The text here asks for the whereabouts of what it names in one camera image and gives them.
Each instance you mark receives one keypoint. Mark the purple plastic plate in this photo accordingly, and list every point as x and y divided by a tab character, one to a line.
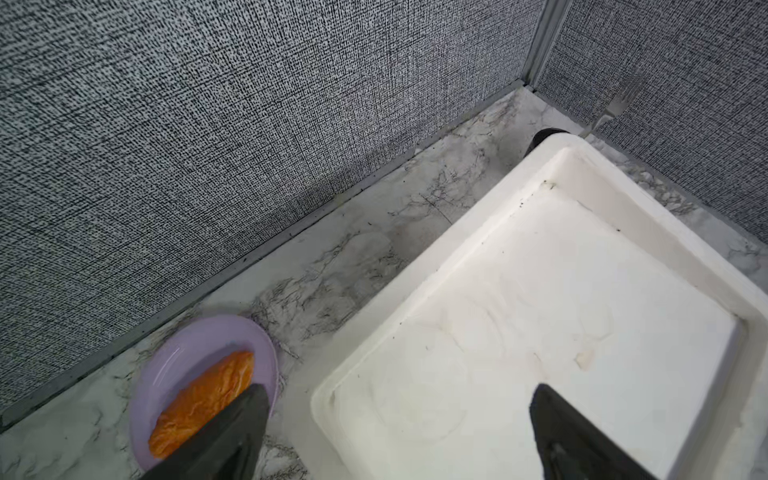
186	355

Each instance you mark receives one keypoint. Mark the orange pastry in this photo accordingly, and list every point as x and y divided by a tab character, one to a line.
199	402

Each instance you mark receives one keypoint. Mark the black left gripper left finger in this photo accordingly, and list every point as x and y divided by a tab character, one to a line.
227	447

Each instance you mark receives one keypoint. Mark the black cup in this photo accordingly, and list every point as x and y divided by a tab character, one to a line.
540	137

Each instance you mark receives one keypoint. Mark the white three-drawer storage unit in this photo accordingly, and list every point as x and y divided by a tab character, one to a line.
566	274

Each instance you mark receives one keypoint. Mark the toothbrush in cup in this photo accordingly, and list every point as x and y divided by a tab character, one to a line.
616	107

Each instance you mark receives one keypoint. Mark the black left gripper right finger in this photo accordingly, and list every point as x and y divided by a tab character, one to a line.
571	447

